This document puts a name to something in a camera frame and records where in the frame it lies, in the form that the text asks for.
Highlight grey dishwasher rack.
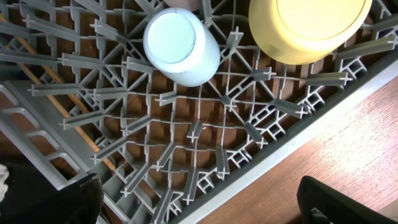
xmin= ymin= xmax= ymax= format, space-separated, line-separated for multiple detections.
xmin=1 ymin=0 xmax=397 ymax=223

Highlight yellow bowl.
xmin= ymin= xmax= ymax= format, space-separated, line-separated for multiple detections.
xmin=248 ymin=0 xmax=372 ymax=65

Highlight wooden chopstick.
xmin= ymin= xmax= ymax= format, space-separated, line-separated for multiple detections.
xmin=0 ymin=12 xmax=116 ymax=171

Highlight crumpled white napkin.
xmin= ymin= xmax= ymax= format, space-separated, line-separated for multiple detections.
xmin=0 ymin=164 xmax=9 ymax=202

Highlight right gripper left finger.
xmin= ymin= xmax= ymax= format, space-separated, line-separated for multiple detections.
xmin=18 ymin=174 xmax=103 ymax=224

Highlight round black serving tray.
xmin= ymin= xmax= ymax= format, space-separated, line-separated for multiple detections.
xmin=1 ymin=160 xmax=48 ymax=223

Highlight blue cup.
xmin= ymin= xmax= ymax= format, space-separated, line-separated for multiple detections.
xmin=143 ymin=7 xmax=221 ymax=87

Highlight pink cup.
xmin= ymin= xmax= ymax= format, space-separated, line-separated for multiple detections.
xmin=164 ymin=0 xmax=201 ymax=11

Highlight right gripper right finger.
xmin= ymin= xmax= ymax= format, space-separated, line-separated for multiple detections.
xmin=297 ymin=175 xmax=397 ymax=224

